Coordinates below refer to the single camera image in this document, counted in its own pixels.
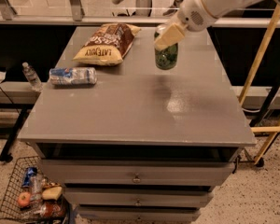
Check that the brown chip bag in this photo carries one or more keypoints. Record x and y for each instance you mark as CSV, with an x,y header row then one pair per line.
x,y
108,45

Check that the red snack bag in basket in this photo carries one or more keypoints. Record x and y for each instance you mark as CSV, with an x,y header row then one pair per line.
x,y
49,210

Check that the blue can in basket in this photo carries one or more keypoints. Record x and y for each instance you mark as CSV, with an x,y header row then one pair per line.
x,y
29,172

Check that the red apple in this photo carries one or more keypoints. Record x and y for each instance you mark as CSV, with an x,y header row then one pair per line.
x,y
24,199

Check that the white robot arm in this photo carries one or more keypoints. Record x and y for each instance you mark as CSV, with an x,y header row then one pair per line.
x,y
219,8

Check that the grey drawer cabinet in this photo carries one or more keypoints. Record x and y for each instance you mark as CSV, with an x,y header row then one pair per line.
x,y
142,144

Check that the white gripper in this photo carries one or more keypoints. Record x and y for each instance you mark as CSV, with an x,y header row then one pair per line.
x,y
190,12

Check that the black wire basket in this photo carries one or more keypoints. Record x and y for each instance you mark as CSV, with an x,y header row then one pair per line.
x,y
10,210

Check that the green soda can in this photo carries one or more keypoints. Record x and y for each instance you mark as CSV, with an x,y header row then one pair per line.
x,y
166,58

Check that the yellow sponge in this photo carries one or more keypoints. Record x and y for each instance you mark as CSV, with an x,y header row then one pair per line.
x,y
52,193

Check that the clear plastic water bottle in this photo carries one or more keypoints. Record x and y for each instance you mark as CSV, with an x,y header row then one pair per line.
x,y
32,77

